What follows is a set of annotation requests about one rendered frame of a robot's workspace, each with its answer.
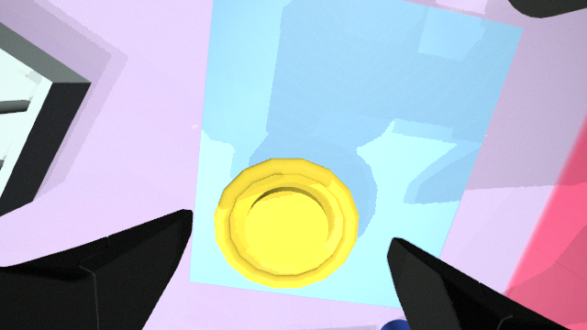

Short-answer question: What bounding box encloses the yellow plate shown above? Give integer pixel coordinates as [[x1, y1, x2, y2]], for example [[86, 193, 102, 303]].
[[214, 158, 359, 288]]

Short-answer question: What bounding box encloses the white dish rack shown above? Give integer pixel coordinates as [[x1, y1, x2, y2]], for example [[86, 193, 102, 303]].
[[0, 22, 91, 217]]

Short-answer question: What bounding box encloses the light blue flat mat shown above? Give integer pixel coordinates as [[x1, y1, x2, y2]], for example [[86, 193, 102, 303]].
[[189, 0, 523, 309]]

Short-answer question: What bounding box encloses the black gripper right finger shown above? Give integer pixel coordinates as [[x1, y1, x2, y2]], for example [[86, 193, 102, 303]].
[[386, 237, 570, 330]]

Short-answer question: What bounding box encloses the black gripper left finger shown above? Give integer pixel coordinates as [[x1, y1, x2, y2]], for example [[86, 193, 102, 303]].
[[0, 209, 193, 330]]

